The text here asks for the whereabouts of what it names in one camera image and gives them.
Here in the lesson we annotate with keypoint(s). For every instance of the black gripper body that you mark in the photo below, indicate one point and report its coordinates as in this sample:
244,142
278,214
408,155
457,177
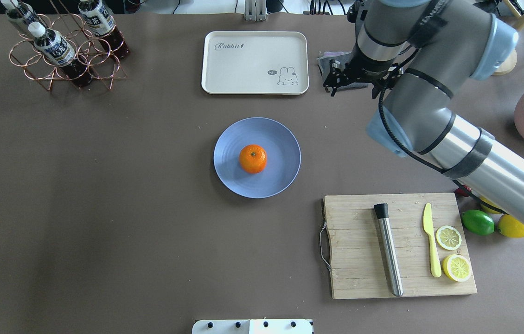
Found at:
367,66

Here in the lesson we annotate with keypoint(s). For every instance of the blue plate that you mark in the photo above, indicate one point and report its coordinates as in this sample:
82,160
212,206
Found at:
284,157

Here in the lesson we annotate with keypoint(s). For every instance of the orange mandarin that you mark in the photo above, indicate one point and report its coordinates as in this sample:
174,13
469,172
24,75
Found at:
253,159

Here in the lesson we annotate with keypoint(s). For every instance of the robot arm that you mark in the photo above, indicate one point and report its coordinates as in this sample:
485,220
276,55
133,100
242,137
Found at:
418,54

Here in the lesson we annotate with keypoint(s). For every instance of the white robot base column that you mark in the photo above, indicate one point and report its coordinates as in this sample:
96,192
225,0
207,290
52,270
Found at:
254,326

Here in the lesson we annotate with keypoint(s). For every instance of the cream rabbit tray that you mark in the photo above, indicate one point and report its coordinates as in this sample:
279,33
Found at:
255,63

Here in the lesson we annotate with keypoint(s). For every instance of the steel muddler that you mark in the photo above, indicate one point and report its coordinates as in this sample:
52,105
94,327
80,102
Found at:
382,214

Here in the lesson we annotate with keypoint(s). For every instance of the yellow plastic knife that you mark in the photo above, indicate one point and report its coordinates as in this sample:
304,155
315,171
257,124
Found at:
428,227

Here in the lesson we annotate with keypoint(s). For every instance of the red strawberry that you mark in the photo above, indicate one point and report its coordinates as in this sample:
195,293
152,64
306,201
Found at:
463,191

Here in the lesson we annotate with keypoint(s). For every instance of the wooden cutting board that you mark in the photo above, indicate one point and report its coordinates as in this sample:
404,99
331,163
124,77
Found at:
356,254

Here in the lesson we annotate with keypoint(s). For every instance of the lemon slice upper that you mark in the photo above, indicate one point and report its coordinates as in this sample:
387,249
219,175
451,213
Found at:
448,238

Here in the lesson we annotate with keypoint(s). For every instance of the lemon slice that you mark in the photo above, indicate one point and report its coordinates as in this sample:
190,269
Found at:
448,238
457,268

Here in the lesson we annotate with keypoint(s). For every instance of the yellow lemon near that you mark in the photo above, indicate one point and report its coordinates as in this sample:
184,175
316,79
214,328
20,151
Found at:
489,207

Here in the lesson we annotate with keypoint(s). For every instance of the yellow lemon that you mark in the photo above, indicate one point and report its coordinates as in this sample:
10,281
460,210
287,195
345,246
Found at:
510,227
489,207

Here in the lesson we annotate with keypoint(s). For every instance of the wooden cup tree stand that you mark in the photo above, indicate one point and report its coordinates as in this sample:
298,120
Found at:
511,61

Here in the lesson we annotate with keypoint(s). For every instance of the green lime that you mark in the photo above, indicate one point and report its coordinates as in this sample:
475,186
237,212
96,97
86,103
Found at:
478,222

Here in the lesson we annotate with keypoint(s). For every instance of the lemon slice lower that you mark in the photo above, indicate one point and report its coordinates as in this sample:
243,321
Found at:
457,268

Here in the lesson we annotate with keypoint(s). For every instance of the yellow lemon far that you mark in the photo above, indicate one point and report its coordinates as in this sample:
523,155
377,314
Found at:
510,227

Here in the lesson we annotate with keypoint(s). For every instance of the dark sauce bottle middle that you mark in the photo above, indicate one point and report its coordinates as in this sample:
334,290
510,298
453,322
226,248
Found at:
102,24

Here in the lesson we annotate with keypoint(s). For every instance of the dark sauce bottle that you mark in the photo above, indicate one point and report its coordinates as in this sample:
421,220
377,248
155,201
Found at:
56,49
102,24
21,15

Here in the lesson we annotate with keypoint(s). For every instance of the dark sauce bottle front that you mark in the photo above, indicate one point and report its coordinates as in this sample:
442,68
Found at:
56,49

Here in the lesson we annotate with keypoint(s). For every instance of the dark sauce bottle back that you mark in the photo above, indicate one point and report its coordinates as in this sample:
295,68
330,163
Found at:
21,15

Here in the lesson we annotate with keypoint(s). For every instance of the copper wire bottle rack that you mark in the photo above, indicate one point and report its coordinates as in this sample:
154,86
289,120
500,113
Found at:
78,48

